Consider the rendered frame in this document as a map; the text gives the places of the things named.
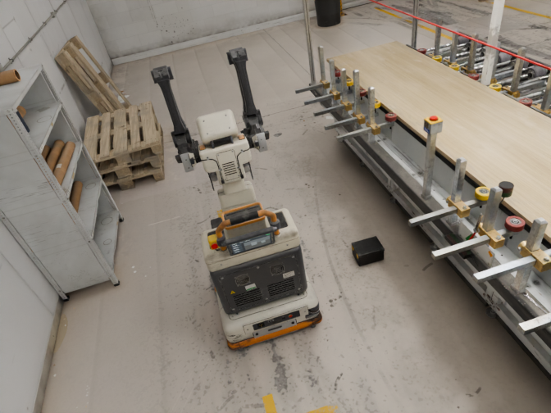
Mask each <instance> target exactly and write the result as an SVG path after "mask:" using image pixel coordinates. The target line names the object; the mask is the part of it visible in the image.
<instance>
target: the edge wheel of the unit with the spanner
mask: <svg viewBox="0 0 551 413"><path fill-rule="evenodd" d="M504 226H505V228H506V229H507V230H509V231H512V232H521V231H522V230H523V229H524V226H525V221H524V220H523V219H522V218H521V217H518V216H509V217H508V218H507V219H506V220H505V224H504Z"/></svg>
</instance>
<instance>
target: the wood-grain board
mask: <svg viewBox="0 0 551 413"><path fill-rule="evenodd" d="M331 59H332V60H333V61H335V69H336V70H340V69H342V68H344V69H345V70H346V78H348V79H353V70H359V84H360V89H365V90H366V91H367V95H368V88H369V87H371V86H372V87H373V88H375V100H379V101H380V105H381V106H382V107H383V108H384V109H385V110H387V111H388V112H393V113H396V114H397V119H398V120H400V121H401V122H402V123H403V124H405V125H406V126H407V127H408V128H409V129H410V130H411V131H413V132H414V133H415V134H417V135H418V136H419V137H420V138H422V139H423V140H424V141H425V142H427V132H426V131H425V130H423V126H424V118H427V117H430V116H435V115H437V116H438V117H439V118H440V119H442V120H443V128H442V132H440V133H437V138H436V146H435V150H436V151H437V152H439V153H440V154H441V155H442V156H444V157H445V158H446V159H447V160H449V161H450V162H451V163H453V164H454V165H456V160H457V159H458V158H460V157H463V158H465V159H466V160H467V167H466V172H465V174H466V175H467V176H468V177H469V178H471V179H472V180H473V181H475V182H476V183H477V184H479V185H480V186H481V187H487V188H493V187H496V186H499V183H500V182H502V181H508V182H511V183H513V184H514V188H513V191H512V196H511V197H506V198H504V200H503V201H502V204H503V205H504V206H505V207H506V208H507V209H509V210H510V211H511V212H512V213H514V214H515V215H516V216H518V217H521V218H522V219H523V220H524V221H525V223H526V224H528V225H529V226H530V227H531V226H532V224H533V221H534V220H535V219H538V218H540V217H542V218H543V219H545V220H546V221H547V222H548V225H547V228H546V230H545V233H544V237H543V238H545V239H546V240H547V241H548V242H550V243H551V119H550V118H548V117H547V116H544V115H543V114H541V113H539V112H537V111H535V110H533V109H531V108H529V107H527V106H525V105H523V104H521V103H519V102H517V101H515V100H513V99H511V98H509V97H507V96H505V95H503V94H501V93H499V92H497V91H495V90H493V89H491V88H489V87H487V86H485V85H483V84H481V83H479V82H477V81H475V80H473V79H471V78H469V77H467V76H465V75H463V74H462V73H460V72H458V71H456V70H454V69H452V68H450V67H448V66H446V65H444V64H442V63H440V62H438V61H436V60H434V59H432V58H430V57H428V56H426V55H424V54H422V53H420V52H418V51H416V50H414V49H412V48H410V47H408V46H406V45H404V44H402V43H400V42H398V41H394V42H391V43H385V44H381V45H378V46H375V47H371V48H366V49H363V50H359V51H356V52H350V53H346V54H344V55H340V56H337V57H331V58H327V59H326V61H327V62H328V63H329V60H331Z"/></svg>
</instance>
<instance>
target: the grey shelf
mask: <svg viewBox="0 0 551 413"><path fill-rule="evenodd" d="M17 71H18V73H19V74H20V81H18V82H15V83H11V84H5V85H2V86H0V219H1V220H2V222H3V223H4V224H5V226H6V227H7V228H8V229H9V230H10V232H11V233H12V234H13V236H14V237H15V238H16V240H17V241H18V242H19V244H20V245H21V246H22V247H23V248H24V249H25V251H26V252H27V254H28V255H29V256H30V258H31V259H32V260H33V262H34V263H35V264H36V266H37V267H38V268H39V269H40V270H41V271H42V273H43V274H44V276H45V277H46V278H47V279H48V281H49V282H50V284H51V285H52V286H53V287H54V288H55V289H56V291H57V292H58V293H59V295H60V296H61V298H62V299H63V301H64V302H67V301H69V299H70V297H69V295H68V296H66V295H65V293H69V292H73V291H75V290H78V289H81V288H86V287H88V286H92V285H95V284H100V283H102V282H105V281H108V280H111V281H112V282H113V284H114V286H118V285H120V281H119V280H118V279H117V277H116V276H115V274H114V253H115V250H116V238H117V228H118V219H119V221H120V222H123V221H124V218H123V217H122V215H121V213H120V212H119V210H118V208H117V206H116V204H115V202H114V200H113V198H112V196H111V194H110V193H109V191H108V189H107V186H106V185H105V183H104V181H103V180H102V177H101V175H100V174H99V172H98V169H97V167H96V165H95V164H94V163H93V160H92V158H91V156H90V155H89V152H88V150H87V148H86V146H85V145H84V143H83V141H82V139H81V137H80V135H79V133H78V131H77V129H76V128H75V126H74V124H73V122H72V120H71V118H70V116H69V114H68V113H67V111H66V109H65V107H64V105H63V103H62V101H61V99H60V97H59V96H58V94H57V91H56V89H55V88H54V86H53V84H52V81H51V80H50V79H49V77H48V74H47V72H46V70H45V69H44V67H43V64H38V65H35V66H28V67H25V68H21V69H18V70H17ZM40 72H41V73H42V75H43V76H42V75H41V73H40ZM45 75H46V76H45ZM45 81H46V82H45ZM46 83H47V84H48V85H47V84H46ZM48 87H49V88H48ZM49 89H50V90H51V91H50V90H49ZM53 96H54V97H53ZM54 98H55V99H56V101H55V99H54ZM58 100H59V101H58ZM18 106H22V107H24V108H25V110H26V114H25V116H24V118H23V119H24V121H25V123H26V124H27V126H28V127H29V129H30V132H29V133H28V132H27V130H26V129H25V127H24V126H23V124H22V122H21V121H20V119H19V117H18V115H17V114H16V112H15V110H16V108H17V107H18ZM61 111H62V113H63V114H62V113H61ZM7 116H8V118H9V119H10V120H9V119H8V118H7ZM66 120H67V122H68V124H69V125H68V124H67V122H66ZM10 121H11V122H10ZM11 123H12V124H11ZM13 125H14V127H15V128H16V129H15V128H14V127H13ZM18 127H19V128H18ZM72 127H73V128H72ZM19 129H20V130H19ZM72 132H73V133H74V134H73V133H72ZM74 135H75V136H74ZM76 139H77V140H76ZM56 140H62V141H63V142H64V143H65V144H66V142H68V141H71V142H73V143H74V144H75V150H74V152H73V155H72V158H71V161H70V164H69V165H68V168H67V171H66V174H65V177H64V180H63V181H62V184H61V185H60V184H59V183H58V181H57V179H56V177H55V176H54V174H53V173H52V171H51V170H50V168H49V166H48V164H47V162H46V161H45V160H44V159H43V156H42V155H41V153H42V151H43V148H44V146H45V145H47V146H49V147H50V148H51V149H52V145H53V144H54V142H55V141H56ZM77 141H78V142H77ZM82 150H83V151H82ZM87 154H88V155H87ZM86 157H87V159H88V161H89V162H88V161H87V159H86ZM37 158H38V159H37ZM35 161H36V162H37V163H38V165H37V163H36V162H35ZM41 164H42V165H41ZM42 166H43V167H42ZM39 167H40V169H41V170H42V171H41V170H40V169H39ZM91 167H92V168H91ZM44 169H45V170H44ZM92 169H93V170H92ZM45 171H46V172H45ZM93 171H94V172H93ZM96 171H97V172H96ZM94 173H95V174H94ZM45 176H46V178H47V179H48V180H47V179H46V178H45ZM96 176H97V177H96ZM75 181H80V182H81V183H82V184H83V187H82V192H81V196H80V204H79V210H78V214H77V212H76V210H75V208H74V207H73V206H72V204H71V202H70V199H69V196H71V195H70V193H71V190H72V186H73V183H74V182H75ZM49 183H50V184H51V185H52V187H51V185H50V184H49ZM103 185H104V186H103ZM101 186H102V187H101ZM53 189H54V190H53ZM103 190H104V191H103ZM106 195H107V196H106ZM107 197H108V198H107ZM108 199H109V200H108ZM62 204H63V205H64V206H63V205H62ZM113 204H114V205H113ZM68 207H69V208H68ZM112 207H113V208H114V210H113V208H112ZM65 208H66V209H65ZM68 213H69V214H70V216H69V214H68ZM71 218H72V219H71ZM73 221H74V222H75V223H74V222H73ZM30 249H31V250H32V251H33V252H32V251H31V250H30ZM109 278H110V279H109ZM113 280H114V281H113Z"/></svg>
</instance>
